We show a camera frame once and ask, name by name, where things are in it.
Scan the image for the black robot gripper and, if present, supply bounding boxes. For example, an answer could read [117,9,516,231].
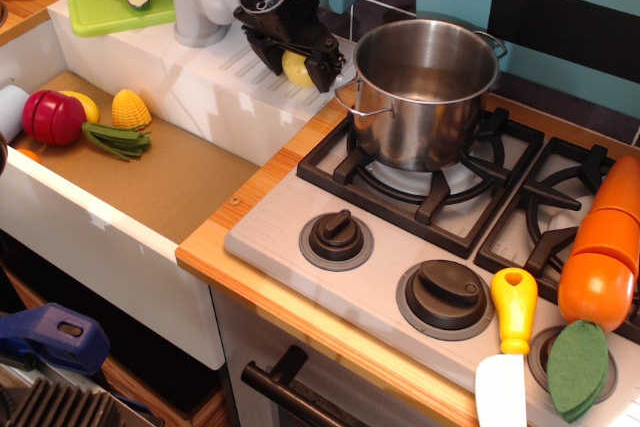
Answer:
[234,0,345,93]

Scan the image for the yellow toy potato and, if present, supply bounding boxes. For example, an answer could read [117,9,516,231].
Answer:
[282,50,315,88]

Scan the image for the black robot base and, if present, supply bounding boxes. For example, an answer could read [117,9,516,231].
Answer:
[1,379,151,426]

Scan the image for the stainless steel pot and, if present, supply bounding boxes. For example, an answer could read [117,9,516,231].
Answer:
[344,19,508,172]

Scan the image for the grey toy faucet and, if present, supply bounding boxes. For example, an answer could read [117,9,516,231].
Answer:
[173,0,240,48]

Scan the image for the yellow toy corn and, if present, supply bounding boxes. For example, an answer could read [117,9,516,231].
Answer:
[111,89,152,130]

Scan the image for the left black stove knob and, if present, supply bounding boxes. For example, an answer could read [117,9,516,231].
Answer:
[298,209,374,272]

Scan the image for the black stove knob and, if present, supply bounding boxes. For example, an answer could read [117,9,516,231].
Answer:
[396,260,494,341]
[298,209,374,272]

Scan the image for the green felt corn leaves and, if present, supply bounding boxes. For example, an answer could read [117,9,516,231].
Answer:
[82,122,152,162]

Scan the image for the green cutting board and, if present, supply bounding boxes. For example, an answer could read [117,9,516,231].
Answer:
[68,0,176,37]

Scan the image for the yellow toy lemon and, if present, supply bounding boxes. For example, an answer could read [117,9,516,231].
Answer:
[61,90,100,123]

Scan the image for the left black burner grate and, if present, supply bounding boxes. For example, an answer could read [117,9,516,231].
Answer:
[297,108,544,258]

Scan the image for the black burner grate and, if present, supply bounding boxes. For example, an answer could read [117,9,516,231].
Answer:
[297,108,544,258]
[474,137,614,304]

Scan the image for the red toy apple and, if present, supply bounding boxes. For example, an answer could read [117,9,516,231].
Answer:
[21,90,87,146]

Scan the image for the middle black stove knob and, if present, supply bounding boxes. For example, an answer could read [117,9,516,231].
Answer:
[396,260,494,341]

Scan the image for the small orange toy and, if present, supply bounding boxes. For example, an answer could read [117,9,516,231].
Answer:
[18,149,42,164]

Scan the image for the white cylinder cup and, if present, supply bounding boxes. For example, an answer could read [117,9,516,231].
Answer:
[0,85,29,143]

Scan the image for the right black burner grate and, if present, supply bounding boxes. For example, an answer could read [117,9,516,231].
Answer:
[474,137,614,304]

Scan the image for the blue clamp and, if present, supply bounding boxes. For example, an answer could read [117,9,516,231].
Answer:
[1,303,111,375]

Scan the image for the right grey stove knob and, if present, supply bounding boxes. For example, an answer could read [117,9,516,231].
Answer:
[527,326,618,404]

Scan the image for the orange toy carrot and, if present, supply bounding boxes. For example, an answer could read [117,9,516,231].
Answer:
[558,156,639,333]

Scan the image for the green felt carrot leaves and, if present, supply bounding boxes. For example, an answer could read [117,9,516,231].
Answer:
[546,320,609,424]

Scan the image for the black oven door handle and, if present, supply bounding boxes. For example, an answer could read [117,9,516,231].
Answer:
[241,345,365,426]

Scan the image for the yellow handled toy knife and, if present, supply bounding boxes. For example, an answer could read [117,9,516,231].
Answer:
[475,267,538,426]

